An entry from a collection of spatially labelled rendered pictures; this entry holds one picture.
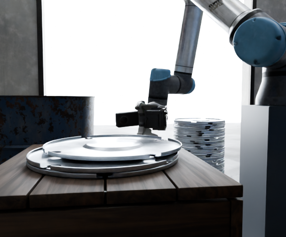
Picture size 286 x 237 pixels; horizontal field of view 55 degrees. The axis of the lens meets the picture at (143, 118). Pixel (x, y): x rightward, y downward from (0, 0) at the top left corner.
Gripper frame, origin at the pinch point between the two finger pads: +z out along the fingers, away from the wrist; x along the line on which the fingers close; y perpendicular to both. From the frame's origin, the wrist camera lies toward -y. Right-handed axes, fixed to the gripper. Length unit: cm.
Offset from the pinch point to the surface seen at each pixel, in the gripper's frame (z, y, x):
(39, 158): 27.2, -12.7, 1.8
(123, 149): 21.1, 1.6, 1.5
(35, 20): -338, -221, -105
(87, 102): -20.4, -21.2, -4.2
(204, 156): -70, 22, 29
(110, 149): 22.1, -0.9, 1.4
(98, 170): 34.6, 0.9, 1.1
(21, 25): -330, -239, -97
